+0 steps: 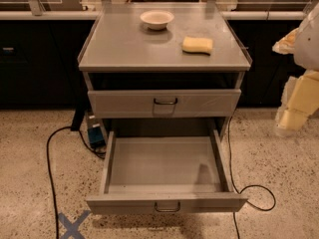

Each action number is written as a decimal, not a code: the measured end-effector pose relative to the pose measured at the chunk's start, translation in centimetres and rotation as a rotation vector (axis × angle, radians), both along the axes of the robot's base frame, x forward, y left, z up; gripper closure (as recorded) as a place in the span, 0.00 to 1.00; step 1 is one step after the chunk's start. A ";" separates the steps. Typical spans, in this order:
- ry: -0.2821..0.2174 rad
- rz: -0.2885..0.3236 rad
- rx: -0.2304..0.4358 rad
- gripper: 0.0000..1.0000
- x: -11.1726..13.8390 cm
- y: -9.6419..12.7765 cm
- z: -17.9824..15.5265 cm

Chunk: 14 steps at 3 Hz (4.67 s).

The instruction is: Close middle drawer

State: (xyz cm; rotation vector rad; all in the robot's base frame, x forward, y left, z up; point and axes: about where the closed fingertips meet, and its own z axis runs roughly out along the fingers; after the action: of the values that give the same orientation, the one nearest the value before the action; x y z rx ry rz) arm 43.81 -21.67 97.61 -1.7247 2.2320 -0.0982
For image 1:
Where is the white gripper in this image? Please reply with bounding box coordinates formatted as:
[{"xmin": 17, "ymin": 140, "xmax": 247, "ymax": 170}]
[{"xmin": 274, "ymin": 70, "xmax": 319, "ymax": 137}]

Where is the grey drawer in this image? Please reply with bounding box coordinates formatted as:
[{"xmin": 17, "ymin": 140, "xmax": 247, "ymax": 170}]
[
  {"xmin": 87, "ymin": 130, "xmax": 247, "ymax": 215},
  {"xmin": 88, "ymin": 89, "xmax": 241, "ymax": 119}
]

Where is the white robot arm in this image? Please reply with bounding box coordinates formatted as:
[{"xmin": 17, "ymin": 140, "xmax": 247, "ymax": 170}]
[{"xmin": 272, "ymin": 4, "xmax": 319, "ymax": 136}]

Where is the grey top drawer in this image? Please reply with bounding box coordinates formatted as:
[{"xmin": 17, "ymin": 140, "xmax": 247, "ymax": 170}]
[{"xmin": 88, "ymin": 89, "xmax": 241, "ymax": 119}]

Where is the grey metal drawer cabinet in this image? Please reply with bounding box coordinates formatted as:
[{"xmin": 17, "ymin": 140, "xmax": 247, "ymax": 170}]
[{"xmin": 79, "ymin": 2, "xmax": 250, "ymax": 139}]

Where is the yellow sponge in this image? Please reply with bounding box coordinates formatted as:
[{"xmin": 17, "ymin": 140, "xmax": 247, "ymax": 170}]
[{"xmin": 182, "ymin": 37, "xmax": 213, "ymax": 55}]

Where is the white ceramic bowl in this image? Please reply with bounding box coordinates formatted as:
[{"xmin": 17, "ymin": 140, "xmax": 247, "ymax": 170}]
[{"xmin": 140, "ymin": 10, "xmax": 174, "ymax": 30}]

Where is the blue power box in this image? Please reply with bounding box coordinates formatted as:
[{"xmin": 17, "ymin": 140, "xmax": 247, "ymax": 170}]
[{"xmin": 86, "ymin": 112, "xmax": 106, "ymax": 148}]

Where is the blue tape cross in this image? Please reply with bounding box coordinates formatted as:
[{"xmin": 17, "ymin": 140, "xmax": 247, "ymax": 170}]
[{"xmin": 58, "ymin": 210, "xmax": 90, "ymax": 239}]

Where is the black cable left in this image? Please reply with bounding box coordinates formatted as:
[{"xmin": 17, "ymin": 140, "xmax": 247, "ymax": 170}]
[{"xmin": 46, "ymin": 125, "xmax": 107, "ymax": 239}]

